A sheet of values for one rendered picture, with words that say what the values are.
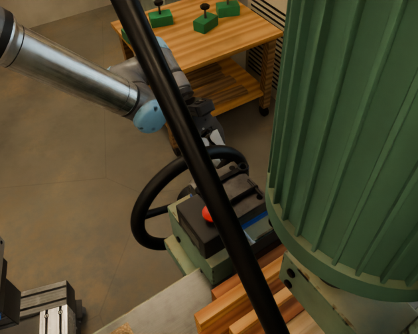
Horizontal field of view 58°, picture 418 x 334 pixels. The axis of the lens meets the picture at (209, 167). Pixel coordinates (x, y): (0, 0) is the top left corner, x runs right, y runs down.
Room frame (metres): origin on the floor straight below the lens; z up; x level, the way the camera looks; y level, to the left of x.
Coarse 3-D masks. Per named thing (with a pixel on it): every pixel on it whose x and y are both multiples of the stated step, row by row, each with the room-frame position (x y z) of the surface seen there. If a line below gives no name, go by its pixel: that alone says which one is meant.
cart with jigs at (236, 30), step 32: (160, 0) 1.78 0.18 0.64; (192, 0) 2.00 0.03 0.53; (224, 0) 1.97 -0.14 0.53; (160, 32) 1.68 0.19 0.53; (192, 32) 1.66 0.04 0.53; (224, 32) 1.65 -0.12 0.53; (256, 32) 1.63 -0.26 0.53; (192, 64) 1.40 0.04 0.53; (224, 64) 1.90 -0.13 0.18; (192, 96) 1.60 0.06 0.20; (224, 96) 1.58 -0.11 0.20; (256, 96) 1.59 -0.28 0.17
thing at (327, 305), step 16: (288, 256) 0.20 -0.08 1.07; (288, 272) 0.19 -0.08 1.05; (304, 272) 0.18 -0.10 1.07; (288, 288) 0.19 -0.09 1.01; (304, 288) 0.17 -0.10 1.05; (320, 288) 0.16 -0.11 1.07; (336, 288) 0.16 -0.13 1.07; (304, 304) 0.16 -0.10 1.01; (320, 304) 0.15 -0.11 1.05; (336, 304) 0.14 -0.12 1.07; (352, 304) 0.14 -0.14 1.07; (368, 304) 0.14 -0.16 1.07; (384, 304) 0.14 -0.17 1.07; (400, 304) 0.14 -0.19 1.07; (320, 320) 0.14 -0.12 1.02; (336, 320) 0.13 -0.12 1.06; (352, 320) 0.12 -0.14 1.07; (368, 320) 0.12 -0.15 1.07; (384, 320) 0.12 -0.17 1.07; (400, 320) 0.12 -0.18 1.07
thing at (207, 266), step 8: (184, 200) 0.37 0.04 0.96; (168, 208) 0.36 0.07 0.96; (176, 216) 0.34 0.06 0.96; (176, 224) 0.33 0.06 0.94; (256, 224) 0.31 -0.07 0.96; (264, 224) 0.31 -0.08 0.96; (176, 232) 0.34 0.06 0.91; (184, 232) 0.31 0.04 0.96; (248, 232) 0.30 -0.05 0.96; (256, 232) 0.30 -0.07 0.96; (264, 232) 0.30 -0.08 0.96; (184, 240) 0.31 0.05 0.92; (256, 240) 0.29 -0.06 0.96; (184, 248) 0.32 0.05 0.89; (192, 248) 0.29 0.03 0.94; (192, 256) 0.29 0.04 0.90; (200, 256) 0.27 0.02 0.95; (216, 256) 0.26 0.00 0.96; (224, 256) 0.26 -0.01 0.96; (200, 264) 0.27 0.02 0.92; (208, 264) 0.25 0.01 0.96; (216, 264) 0.25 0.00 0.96; (224, 264) 0.26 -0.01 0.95; (208, 272) 0.25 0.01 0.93; (216, 272) 0.25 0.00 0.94; (224, 272) 0.25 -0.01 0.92; (216, 280) 0.25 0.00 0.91
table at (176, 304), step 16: (176, 240) 0.35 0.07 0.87; (176, 256) 0.31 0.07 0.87; (192, 272) 0.27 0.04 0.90; (176, 288) 0.24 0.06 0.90; (192, 288) 0.24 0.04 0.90; (208, 288) 0.24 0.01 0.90; (144, 304) 0.22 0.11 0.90; (160, 304) 0.22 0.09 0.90; (176, 304) 0.22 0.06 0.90; (192, 304) 0.22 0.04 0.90; (128, 320) 0.20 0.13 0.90; (144, 320) 0.20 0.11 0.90; (160, 320) 0.20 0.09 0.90; (176, 320) 0.19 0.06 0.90; (192, 320) 0.19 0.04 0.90
